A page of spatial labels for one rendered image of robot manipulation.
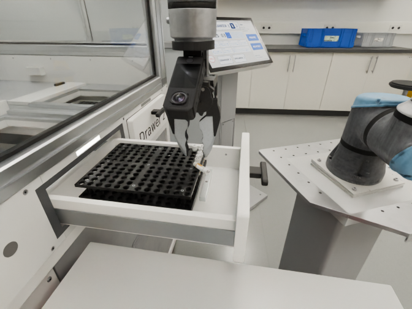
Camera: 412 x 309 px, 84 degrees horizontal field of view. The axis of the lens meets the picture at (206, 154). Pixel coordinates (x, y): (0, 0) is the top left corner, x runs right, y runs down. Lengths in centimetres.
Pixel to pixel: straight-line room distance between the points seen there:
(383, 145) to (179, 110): 46
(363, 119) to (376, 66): 315
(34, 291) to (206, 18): 53
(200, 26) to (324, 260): 76
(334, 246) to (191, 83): 65
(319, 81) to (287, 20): 106
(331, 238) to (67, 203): 69
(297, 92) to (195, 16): 319
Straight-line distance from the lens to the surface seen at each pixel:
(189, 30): 39
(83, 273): 53
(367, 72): 376
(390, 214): 73
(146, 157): 53
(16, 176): 44
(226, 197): 50
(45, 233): 50
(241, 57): 137
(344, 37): 373
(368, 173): 76
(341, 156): 75
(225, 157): 58
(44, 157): 47
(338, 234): 80
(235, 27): 149
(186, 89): 35
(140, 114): 72
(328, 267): 91
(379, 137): 64
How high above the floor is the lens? 116
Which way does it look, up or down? 29 degrees down
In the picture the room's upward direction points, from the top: straight up
